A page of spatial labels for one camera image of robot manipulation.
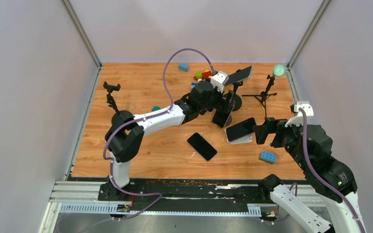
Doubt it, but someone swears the teal smartphone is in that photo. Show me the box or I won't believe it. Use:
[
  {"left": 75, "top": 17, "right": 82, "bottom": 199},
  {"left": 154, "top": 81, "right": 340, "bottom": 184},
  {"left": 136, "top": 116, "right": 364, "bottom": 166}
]
[{"left": 187, "top": 133, "right": 218, "bottom": 162}]

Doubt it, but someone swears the black round-base clamp stand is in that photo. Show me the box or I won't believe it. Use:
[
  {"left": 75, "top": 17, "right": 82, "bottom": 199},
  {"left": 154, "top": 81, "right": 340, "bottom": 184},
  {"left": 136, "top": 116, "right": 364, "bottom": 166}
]
[{"left": 102, "top": 81, "right": 133, "bottom": 132}]

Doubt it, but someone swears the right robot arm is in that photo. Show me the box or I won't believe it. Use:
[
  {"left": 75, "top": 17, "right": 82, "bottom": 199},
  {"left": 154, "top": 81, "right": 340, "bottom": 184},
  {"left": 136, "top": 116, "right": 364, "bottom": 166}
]
[{"left": 253, "top": 116, "right": 366, "bottom": 233}]

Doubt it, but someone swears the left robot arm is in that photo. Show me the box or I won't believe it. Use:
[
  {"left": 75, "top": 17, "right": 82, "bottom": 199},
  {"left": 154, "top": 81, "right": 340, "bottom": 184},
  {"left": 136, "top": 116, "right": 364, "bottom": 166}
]
[{"left": 103, "top": 78, "right": 235, "bottom": 200}]

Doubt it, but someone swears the white phone on grey stand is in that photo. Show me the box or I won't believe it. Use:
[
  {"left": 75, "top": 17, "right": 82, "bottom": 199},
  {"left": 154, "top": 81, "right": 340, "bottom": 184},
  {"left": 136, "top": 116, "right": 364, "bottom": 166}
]
[{"left": 211, "top": 102, "right": 235, "bottom": 128}]

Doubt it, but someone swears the tall black round-base stand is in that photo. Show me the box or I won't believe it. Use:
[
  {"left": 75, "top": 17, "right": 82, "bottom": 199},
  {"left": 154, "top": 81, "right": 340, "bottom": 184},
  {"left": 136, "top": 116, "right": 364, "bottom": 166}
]
[{"left": 224, "top": 69, "right": 243, "bottom": 111}]

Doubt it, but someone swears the grey round phone stand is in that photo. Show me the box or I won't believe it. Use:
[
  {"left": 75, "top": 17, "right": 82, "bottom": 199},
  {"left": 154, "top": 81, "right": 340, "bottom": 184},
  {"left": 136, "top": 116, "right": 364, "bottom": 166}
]
[{"left": 223, "top": 116, "right": 232, "bottom": 128}]

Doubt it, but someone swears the pink phone on white stand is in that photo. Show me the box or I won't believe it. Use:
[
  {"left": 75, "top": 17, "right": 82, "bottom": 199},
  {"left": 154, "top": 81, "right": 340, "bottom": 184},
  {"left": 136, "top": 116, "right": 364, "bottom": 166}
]
[{"left": 225, "top": 117, "right": 256, "bottom": 142}]

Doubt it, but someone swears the white phone stand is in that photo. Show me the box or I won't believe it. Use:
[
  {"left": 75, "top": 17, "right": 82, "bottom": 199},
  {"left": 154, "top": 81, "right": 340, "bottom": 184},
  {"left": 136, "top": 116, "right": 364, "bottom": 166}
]
[{"left": 229, "top": 135, "right": 253, "bottom": 145}]

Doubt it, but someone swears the phone on tall stand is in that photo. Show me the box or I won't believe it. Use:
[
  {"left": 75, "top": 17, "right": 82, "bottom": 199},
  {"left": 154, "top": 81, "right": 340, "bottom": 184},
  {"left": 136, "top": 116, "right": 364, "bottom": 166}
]
[{"left": 224, "top": 66, "right": 253, "bottom": 87}]

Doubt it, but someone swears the black mini tripod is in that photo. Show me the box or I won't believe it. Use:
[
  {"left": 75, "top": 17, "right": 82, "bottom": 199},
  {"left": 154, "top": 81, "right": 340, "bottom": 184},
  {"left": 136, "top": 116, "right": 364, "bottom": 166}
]
[{"left": 242, "top": 75, "right": 277, "bottom": 119}]

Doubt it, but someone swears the blue lego brick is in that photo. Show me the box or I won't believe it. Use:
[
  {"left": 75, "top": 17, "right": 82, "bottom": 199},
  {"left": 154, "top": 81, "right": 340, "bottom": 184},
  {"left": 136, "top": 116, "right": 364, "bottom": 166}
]
[{"left": 259, "top": 151, "right": 277, "bottom": 164}]

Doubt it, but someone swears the blue white block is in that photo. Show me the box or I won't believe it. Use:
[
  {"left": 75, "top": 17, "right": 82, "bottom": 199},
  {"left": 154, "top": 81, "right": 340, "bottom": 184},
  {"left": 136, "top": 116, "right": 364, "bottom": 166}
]
[{"left": 190, "top": 83, "right": 198, "bottom": 90}]

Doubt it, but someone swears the blue triangular block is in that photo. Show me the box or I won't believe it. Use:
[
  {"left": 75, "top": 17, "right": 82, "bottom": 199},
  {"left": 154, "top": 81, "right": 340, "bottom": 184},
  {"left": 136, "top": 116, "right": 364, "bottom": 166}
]
[{"left": 178, "top": 63, "right": 189, "bottom": 72}]

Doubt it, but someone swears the green ball on tripod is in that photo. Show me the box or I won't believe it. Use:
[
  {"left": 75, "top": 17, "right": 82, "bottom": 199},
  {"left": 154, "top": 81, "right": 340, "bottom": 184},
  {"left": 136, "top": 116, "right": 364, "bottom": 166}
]
[{"left": 272, "top": 64, "right": 287, "bottom": 77}]

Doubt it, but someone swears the teal small block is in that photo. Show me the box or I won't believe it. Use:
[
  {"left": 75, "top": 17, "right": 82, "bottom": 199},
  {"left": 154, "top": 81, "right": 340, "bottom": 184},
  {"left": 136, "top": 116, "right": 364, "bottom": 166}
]
[{"left": 152, "top": 106, "right": 161, "bottom": 112}]

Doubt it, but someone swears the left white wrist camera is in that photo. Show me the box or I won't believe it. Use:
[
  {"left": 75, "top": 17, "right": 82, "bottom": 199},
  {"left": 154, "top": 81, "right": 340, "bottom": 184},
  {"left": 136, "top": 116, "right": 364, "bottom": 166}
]
[{"left": 210, "top": 71, "right": 229, "bottom": 93}]

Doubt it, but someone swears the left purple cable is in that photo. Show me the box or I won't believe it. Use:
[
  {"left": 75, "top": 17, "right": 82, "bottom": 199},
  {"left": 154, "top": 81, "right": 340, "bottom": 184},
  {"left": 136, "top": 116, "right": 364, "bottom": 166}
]
[{"left": 102, "top": 48, "right": 216, "bottom": 216}]

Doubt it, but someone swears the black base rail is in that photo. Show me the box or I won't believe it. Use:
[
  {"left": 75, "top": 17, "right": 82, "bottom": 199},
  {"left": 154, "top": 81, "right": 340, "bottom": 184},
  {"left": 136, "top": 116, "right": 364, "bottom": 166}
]
[{"left": 50, "top": 177, "right": 309, "bottom": 216}]

